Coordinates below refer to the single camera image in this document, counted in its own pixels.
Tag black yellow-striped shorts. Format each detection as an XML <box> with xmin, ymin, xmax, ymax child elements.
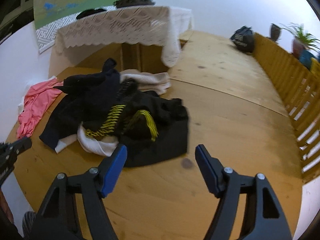
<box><xmin>80</xmin><ymin>91</ymin><xmax>189</xmax><ymax>167</ymax></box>

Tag grey shoe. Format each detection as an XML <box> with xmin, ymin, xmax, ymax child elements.
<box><xmin>22</xmin><ymin>211</ymin><xmax>37</xmax><ymax>239</ymax></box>

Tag pink garment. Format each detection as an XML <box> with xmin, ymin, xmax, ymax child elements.
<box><xmin>16</xmin><ymin>76</ymin><xmax>63</xmax><ymax>139</ymax></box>

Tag navy dark garment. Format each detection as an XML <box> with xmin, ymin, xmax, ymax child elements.
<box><xmin>39</xmin><ymin>58</ymin><xmax>138</xmax><ymax>151</ymax></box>

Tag wooden low table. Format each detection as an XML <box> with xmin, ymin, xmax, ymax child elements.
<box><xmin>49</xmin><ymin>43</ymin><xmax>169</xmax><ymax>79</ymax></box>

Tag wooden slat fence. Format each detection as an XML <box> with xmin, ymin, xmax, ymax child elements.
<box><xmin>253</xmin><ymin>33</ymin><xmax>319</xmax><ymax>184</ymax></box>

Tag black cloth on table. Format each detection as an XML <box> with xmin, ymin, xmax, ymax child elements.
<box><xmin>76</xmin><ymin>8</ymin><xmax>106</xmax><ymax>20</ymax></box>

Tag white knit sweater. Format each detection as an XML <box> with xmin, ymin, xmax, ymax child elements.
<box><xmin>55</xmin><ymin>69</ymin><xmax>171</xmax><ymax>157</ymax></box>

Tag teal pot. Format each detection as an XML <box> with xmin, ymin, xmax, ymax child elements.
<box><xmin>299</xmin><ymin>49</ymin><xmax>315</xmax><ymax>70</ymax></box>

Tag black plastic bag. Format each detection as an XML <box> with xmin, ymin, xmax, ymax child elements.
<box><xmin>230</xmin><ymin>25</ymin><xmax>254</xmax><ymax>53</ymax></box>

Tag potted green plant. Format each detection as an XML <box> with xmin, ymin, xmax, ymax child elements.
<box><xmin>280</xmin><ymin>23</ymin><xmax>319</xmax><ymax>59</ymax></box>

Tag dark ceramic vase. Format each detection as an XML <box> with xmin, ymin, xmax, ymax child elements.
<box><xmin>270</xmin><ymin>23</ymin><xmax>281</xmax><ymax>42</ymax></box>

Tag black teapot tray set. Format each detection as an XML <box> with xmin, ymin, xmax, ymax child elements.
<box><xmin>113</xmin><ymin>0</ymin><xmax>156</xmax><ymax>9</ymax></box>

